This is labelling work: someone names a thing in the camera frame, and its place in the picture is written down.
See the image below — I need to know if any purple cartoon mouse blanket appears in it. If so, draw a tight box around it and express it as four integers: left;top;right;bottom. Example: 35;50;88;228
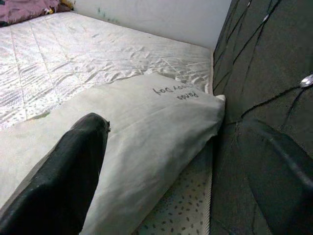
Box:
0;0;74;26

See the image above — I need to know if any beige quilted mattress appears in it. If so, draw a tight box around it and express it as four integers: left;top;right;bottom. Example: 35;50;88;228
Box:
0;11;213;235

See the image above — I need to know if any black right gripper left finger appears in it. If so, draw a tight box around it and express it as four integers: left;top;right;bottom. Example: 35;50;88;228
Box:
0;112;110;235

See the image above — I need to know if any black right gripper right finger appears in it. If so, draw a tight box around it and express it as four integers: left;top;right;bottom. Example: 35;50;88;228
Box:
234;118;313;235

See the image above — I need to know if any white pillow with green tree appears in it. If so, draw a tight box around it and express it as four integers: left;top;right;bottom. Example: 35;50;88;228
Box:
0;73;226;235

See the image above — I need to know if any black tufted headboard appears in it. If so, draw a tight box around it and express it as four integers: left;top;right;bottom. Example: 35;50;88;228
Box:
210;0;313;235

